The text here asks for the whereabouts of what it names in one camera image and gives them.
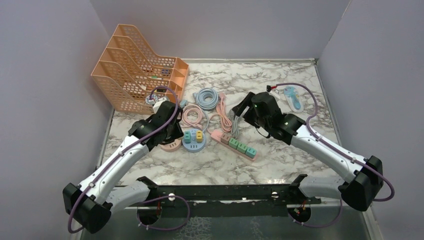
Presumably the tan plug adapter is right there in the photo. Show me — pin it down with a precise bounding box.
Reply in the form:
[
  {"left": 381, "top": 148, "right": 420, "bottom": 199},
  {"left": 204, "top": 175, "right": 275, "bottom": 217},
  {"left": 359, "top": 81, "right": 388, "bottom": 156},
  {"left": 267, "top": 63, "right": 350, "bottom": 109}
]
[{"left": 220, "top": 133, "right": 232, "bottom": 145}]

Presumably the pink round strip cable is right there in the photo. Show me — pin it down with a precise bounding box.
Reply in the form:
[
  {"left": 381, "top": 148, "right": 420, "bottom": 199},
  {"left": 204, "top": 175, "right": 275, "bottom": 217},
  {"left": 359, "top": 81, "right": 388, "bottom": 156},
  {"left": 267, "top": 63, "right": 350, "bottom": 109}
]
[{"left": 180, "top": 104, "right": 211, "bottom": 131}]

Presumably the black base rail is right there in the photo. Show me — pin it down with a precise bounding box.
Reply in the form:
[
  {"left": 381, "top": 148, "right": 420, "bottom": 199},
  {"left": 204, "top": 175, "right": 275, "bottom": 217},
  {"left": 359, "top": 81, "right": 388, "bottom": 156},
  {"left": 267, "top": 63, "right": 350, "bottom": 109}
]
[{"left": 133, "top": 184, "right": 321, "bottom": 219}]

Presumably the pink long power strip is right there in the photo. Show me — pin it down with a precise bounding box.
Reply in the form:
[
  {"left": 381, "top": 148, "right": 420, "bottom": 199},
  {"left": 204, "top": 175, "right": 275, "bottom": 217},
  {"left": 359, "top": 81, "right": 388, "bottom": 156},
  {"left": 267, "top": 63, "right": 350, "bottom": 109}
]
[{"left": 210, "top": 130, "right": 259, "bottom": 162}]

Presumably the blue white oval device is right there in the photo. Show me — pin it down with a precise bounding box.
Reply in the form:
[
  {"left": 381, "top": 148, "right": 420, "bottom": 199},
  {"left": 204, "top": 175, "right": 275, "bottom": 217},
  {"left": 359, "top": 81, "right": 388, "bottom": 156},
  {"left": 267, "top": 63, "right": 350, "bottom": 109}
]
[{"left": 283, "top": 86, "right": 304, "bottom": 113}]

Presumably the blue round tin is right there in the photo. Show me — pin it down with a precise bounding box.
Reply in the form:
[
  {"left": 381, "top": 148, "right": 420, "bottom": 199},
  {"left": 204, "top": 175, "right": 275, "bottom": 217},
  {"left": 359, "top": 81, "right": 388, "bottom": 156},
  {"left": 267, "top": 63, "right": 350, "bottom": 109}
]
[{"left": 145, "top": 94, "right": 158, "bottom": 106}]

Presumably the yellow plug adapter front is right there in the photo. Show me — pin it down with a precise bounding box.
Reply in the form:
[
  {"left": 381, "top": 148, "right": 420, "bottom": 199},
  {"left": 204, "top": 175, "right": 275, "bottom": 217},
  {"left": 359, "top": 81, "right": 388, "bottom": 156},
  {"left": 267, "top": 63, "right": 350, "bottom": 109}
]
[{"left": 195, "top": 130, "right": 204, "bottom": 143}]

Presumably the teal plug adapter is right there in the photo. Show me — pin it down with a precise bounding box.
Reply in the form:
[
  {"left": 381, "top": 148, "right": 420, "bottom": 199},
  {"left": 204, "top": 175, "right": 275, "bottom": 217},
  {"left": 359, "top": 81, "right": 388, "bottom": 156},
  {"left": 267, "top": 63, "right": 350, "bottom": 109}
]
[
  {"left": 245, "top": 147, "right": 257, "bottom": 159},
  {"left": 183, "top": 130, "right": 192, "bottom": 144}
]

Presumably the orange mesh file organizer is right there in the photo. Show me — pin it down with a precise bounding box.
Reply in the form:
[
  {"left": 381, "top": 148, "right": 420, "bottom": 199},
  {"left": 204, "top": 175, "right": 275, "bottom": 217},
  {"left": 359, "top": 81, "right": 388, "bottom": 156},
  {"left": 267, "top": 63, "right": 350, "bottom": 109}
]
[{"left": 91, "top": 24, "right": 189, "bottom": 115}]

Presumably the grey coiled cable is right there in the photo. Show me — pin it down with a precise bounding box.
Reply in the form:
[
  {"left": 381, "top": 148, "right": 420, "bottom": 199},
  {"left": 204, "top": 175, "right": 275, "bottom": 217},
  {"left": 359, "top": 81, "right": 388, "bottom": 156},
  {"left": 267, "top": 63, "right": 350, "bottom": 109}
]
[{"left": 227, "top": 107, "right": 244, "bottom": 140}]

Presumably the pink round power strip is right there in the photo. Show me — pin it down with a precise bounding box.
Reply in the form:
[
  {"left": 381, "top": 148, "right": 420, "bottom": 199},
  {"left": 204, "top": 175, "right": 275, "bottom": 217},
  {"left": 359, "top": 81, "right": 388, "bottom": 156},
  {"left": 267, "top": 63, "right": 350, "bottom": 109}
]
[{"left": 160, "top": 139, "right": 182, "bottom": 153}]

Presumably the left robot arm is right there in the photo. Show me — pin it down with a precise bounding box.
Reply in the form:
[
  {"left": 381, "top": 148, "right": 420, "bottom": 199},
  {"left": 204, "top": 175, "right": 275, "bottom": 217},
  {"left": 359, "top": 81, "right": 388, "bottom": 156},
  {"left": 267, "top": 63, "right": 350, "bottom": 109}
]
[{"left": 62, "top": 100, "right": 183, "bottom": 234}]

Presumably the light blue coiled cable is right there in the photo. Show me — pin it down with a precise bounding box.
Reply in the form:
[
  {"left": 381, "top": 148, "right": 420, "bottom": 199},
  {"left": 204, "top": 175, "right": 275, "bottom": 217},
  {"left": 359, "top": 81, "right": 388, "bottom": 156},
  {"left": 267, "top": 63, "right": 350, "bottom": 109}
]
[{"left": 192, "top": 88, "right": 220, "bottom": 111}]

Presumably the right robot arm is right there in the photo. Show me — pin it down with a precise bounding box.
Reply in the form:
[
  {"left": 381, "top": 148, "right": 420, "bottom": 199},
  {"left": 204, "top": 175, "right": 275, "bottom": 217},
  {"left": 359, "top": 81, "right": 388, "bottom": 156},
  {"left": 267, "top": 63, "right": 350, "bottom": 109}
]
[{"left": 231, "top": 92, "right": 384, "bottom": 212}]

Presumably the pink coiled cable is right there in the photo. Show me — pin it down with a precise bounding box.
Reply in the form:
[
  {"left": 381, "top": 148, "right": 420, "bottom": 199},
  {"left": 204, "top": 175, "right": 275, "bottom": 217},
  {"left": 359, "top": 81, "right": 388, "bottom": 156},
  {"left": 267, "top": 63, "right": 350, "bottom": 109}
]
[{"left": 210, "top": 92, "right": 233, "bottom": 134}]

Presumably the green plug adapter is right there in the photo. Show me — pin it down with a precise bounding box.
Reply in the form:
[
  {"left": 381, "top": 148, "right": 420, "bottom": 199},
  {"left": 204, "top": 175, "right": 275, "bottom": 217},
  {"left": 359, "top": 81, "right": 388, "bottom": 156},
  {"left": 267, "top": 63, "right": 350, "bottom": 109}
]
[
  {"left": 228, "top": 138, "right": 239, "bottom": 149},
  {"left": 236, "top": 142, "right": 248, "bottom": 154}
]

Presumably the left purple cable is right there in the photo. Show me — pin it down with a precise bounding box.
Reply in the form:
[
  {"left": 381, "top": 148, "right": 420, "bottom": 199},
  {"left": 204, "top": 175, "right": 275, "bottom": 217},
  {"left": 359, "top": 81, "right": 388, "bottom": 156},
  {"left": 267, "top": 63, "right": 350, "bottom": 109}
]
[{"left": 67, "top": 86, "right": 191, "bottom": 234}]

